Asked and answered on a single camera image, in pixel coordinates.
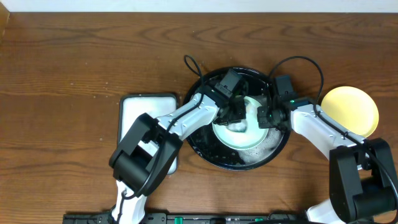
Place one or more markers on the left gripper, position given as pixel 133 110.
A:
pixel 233 112

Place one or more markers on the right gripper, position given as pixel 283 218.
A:
pixel 263 121

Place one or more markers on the green sponge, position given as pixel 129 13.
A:
pixel 239 127

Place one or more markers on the light green plate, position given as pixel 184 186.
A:
pixel 253 135

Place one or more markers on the yellow plate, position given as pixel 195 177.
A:
pixel 352 108

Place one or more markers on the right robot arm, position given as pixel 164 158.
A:
pixel 363 180

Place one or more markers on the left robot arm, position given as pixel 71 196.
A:
pixel 136 181

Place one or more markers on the round black tray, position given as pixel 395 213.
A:
pixel 204 142

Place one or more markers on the black tray with foam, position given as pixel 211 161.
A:
pixel 132 106

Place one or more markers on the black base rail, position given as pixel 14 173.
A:
pixel 162 218

